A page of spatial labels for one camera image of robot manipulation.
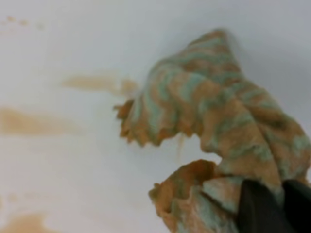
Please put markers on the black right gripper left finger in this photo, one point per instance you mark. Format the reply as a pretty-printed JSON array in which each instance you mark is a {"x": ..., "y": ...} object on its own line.
[{"x": 259, "y": 212}]

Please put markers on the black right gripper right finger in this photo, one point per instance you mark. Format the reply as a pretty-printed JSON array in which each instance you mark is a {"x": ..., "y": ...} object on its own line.
[{"x": 297, "y": 205}]

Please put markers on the brown coffee stain puddle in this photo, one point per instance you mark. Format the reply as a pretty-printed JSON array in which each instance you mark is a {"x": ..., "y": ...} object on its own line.
[{"x": 57, "y": 137}]

